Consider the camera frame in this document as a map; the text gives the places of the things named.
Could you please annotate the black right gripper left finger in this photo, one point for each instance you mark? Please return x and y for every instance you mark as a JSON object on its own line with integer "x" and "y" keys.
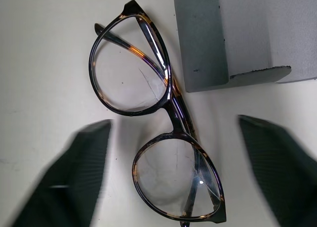
{"x": 67, "y": 177}

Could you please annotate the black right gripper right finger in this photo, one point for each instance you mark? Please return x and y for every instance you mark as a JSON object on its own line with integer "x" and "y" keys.
{"x": 282, "y": 172}

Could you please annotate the tortoiseshell eyeglasses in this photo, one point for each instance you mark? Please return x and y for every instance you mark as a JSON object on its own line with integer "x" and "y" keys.
{"x": 171, "y": 93}

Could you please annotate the grey open glasses case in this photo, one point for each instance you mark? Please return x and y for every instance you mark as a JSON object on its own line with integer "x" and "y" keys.
{"x": 205, "y": 41}

